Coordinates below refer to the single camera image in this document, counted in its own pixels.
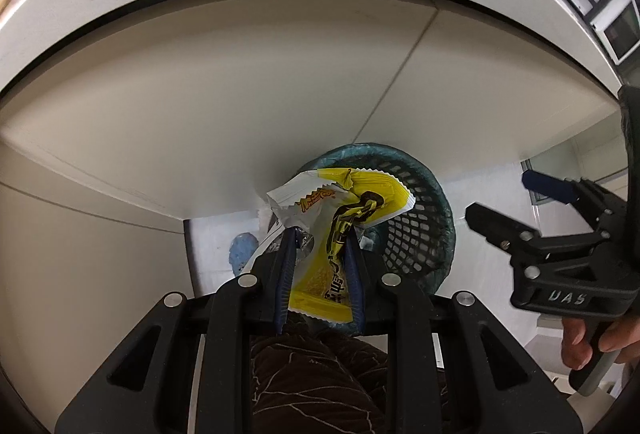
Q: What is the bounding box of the person's brown trouser leg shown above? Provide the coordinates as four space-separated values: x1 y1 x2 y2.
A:
248 314 447 434

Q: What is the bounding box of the yellow snack packet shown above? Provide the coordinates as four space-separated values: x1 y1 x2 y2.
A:
266 168 416 322

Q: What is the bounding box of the blue slipper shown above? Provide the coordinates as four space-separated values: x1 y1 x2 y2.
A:
228 233 261 278

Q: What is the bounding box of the person's right hand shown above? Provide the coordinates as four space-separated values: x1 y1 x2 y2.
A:
560 313 640 371

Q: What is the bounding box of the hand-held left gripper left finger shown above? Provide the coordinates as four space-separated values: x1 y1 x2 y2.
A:
55 227 303 434

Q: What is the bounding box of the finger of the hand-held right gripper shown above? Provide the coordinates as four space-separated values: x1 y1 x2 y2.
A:
464 201 544 261
521 169 627 235

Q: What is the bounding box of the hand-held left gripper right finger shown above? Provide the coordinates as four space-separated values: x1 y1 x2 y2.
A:
345 227 583 434

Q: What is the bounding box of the mesh bin with black liner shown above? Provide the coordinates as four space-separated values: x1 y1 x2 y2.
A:
295 143 456 301

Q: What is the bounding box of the white microwave oven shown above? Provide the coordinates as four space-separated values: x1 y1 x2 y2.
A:
554 0 640 66

